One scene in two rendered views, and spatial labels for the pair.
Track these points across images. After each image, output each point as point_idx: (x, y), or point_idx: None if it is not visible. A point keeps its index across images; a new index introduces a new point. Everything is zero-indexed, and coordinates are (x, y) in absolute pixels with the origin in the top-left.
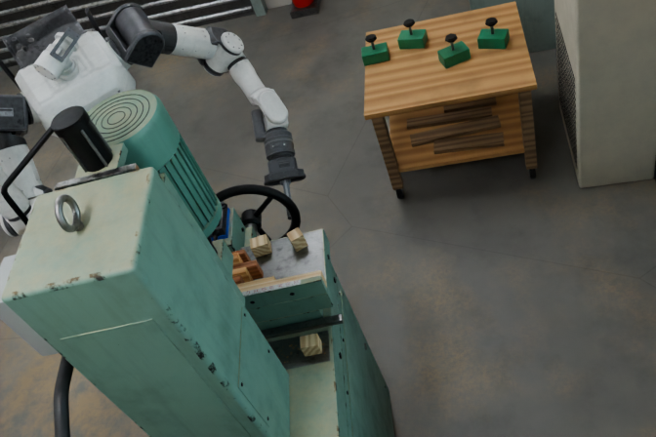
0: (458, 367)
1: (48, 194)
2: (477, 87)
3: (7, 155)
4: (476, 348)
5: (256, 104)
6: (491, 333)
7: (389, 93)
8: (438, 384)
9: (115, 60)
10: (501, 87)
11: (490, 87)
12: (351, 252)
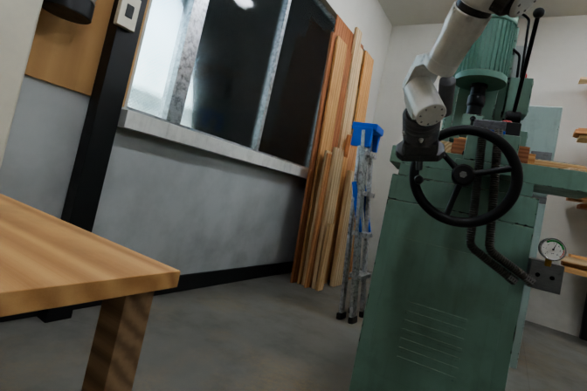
0: (275, 376)
1: None
2: (3, 204)
3: None
4: (249, 373)
5: (449, 77)
6: (226, 372)
7: (62, 255)
8: (300, 380)
9: None
10: (0, 196)
11: (2, 200)
12: None
